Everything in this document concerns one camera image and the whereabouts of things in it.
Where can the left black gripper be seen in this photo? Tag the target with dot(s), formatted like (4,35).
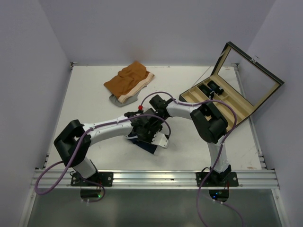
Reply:
(155,130)

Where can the navy blue underwear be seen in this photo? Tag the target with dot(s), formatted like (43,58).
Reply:
(151,148)

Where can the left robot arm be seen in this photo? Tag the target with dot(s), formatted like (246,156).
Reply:
(74,141)

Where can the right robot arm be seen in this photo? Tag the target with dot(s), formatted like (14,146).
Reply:
(210,124)

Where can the grey underwear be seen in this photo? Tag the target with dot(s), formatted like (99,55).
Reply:
(123,101)

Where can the orange brown underwear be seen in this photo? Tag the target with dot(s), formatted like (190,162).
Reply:
(127,78)

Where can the rolled black underwear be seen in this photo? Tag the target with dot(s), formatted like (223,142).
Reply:
(210,89)

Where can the black compartment storage box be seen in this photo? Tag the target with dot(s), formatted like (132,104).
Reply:
(247,85)

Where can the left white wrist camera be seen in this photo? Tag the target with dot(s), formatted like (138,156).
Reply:
(160,139)

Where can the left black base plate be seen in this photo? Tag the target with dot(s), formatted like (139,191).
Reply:
(103,178)

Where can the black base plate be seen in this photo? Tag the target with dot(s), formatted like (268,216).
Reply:
(103,178)
(217,180)

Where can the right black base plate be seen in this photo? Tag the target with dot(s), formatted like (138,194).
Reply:
(217,180)

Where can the aluminium mounting rail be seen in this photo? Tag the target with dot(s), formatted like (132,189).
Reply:
(153,179)

